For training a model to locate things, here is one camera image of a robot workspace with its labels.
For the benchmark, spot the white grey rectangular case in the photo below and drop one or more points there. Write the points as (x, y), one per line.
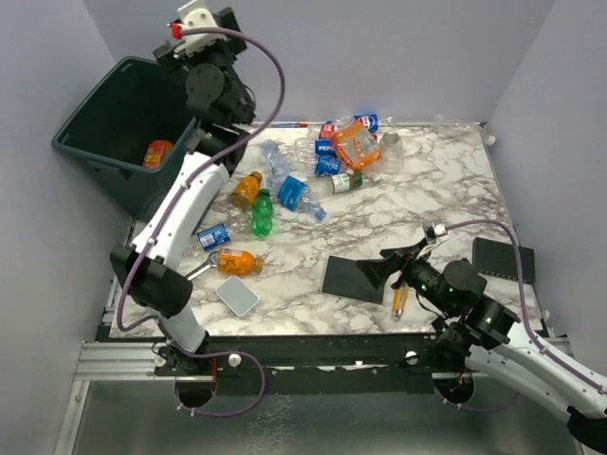
(237, 296)

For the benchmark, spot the yellow utility knife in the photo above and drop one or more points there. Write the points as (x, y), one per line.
(399, 302)

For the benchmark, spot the pepsi bottle at back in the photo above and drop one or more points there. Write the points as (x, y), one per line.
(372, 122)

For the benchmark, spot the pepsi bottle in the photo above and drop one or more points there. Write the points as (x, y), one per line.
(307, 148)
(372, 122)

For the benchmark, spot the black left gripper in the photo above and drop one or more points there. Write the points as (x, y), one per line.
(167, 55)

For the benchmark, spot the orange juice bottle lying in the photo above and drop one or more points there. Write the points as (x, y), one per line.
(236, 262)

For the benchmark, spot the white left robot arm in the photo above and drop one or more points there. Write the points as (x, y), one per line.
(147, 269)

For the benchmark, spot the dark green plastic bin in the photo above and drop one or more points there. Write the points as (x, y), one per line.
(136, 103)

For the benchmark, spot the large orange label bottle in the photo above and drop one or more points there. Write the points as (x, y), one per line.
(156, 153)

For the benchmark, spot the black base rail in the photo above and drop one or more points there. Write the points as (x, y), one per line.
(313, 364)

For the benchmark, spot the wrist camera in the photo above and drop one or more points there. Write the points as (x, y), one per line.
(193, 14)
(433, 231)

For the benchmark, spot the black rectangular box centre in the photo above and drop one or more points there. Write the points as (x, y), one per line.
(342, 278)

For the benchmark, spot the green plastic bottle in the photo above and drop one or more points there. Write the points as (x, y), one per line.
(262, 214)

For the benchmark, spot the pepsi bottle upper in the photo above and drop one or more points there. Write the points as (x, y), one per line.
(307, 148)

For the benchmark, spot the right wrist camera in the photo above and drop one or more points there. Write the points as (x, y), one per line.
(433, 231)

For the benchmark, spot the red label bottle at back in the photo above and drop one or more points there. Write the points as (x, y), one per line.
(321, 131)

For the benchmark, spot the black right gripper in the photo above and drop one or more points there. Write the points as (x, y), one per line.
(378, 269)

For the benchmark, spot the clear crushed water bottle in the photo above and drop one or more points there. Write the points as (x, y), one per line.
(277, 163)

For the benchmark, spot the black box right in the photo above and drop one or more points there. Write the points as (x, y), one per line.
(497, 259)

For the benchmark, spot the silver wrench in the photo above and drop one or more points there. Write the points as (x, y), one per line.
(201, 270)

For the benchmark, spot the small orange juice bottle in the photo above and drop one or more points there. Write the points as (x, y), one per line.
(247, 190)

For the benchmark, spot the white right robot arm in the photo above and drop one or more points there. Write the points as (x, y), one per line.
(487, 337)

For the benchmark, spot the big orange bottle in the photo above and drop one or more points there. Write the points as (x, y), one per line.
(355, 146)

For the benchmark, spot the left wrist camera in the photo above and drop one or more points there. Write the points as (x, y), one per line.
(193, 14)

